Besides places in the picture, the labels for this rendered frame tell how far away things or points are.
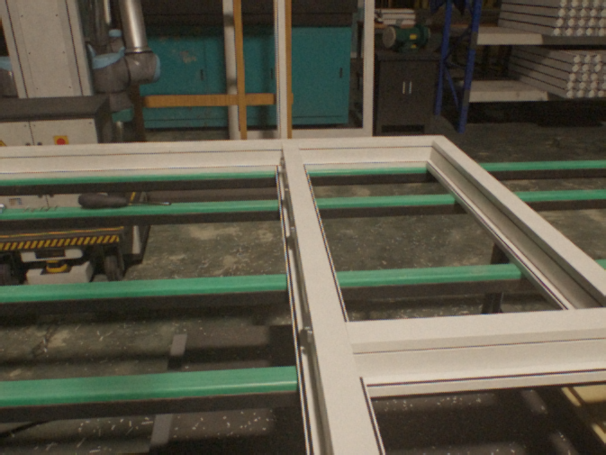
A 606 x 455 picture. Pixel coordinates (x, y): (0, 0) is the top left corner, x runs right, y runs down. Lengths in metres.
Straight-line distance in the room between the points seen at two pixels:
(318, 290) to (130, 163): 0.84
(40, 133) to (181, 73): 2.74
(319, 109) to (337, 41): 0.64
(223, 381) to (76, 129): 1.85
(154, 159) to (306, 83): 3.69
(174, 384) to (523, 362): 0.45
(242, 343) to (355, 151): 0.60
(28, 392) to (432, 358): 0.51
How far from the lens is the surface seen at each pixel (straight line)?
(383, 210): 1.22
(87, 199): 1.23
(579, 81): 5.29
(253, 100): 3.68
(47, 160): 1.51
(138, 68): 2.92
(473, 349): 0.69
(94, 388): 0.73
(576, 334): 0.75
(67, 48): 2.80
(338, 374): 0.59
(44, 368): 2.25
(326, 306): 0.70
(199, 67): 5.00
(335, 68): 5.03
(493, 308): 1.37
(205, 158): 1.41
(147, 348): 2.20
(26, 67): 2.86
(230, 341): 1.20
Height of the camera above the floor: 1.33
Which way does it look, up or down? 26 degrees down
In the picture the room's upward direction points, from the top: straight up
